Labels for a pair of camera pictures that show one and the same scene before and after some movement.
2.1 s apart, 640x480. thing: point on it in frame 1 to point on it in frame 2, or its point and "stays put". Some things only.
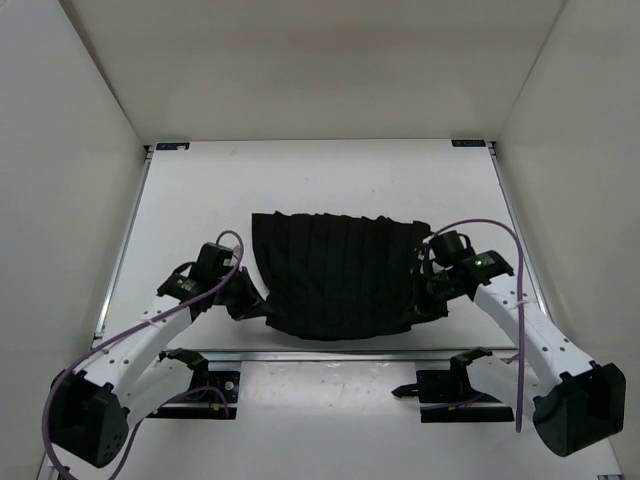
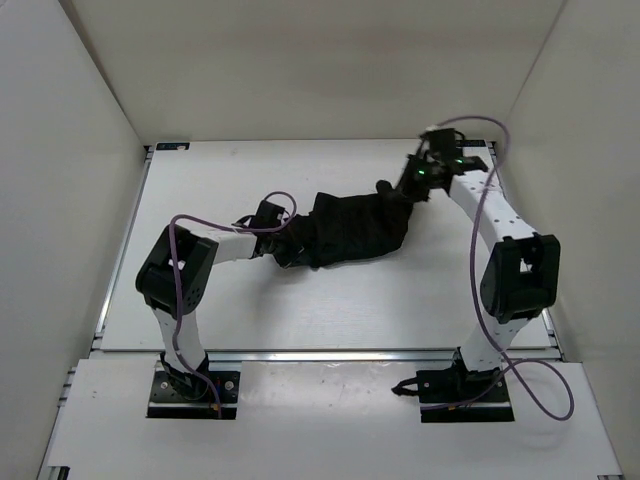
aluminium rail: (329, 356) stays put
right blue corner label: (468, 143) stays put
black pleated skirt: (339, 277) to (342, 227)
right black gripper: (423, 275) to (411, 164)
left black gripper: (252, 302) to (293, 251)
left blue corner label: (172, 145) stays put
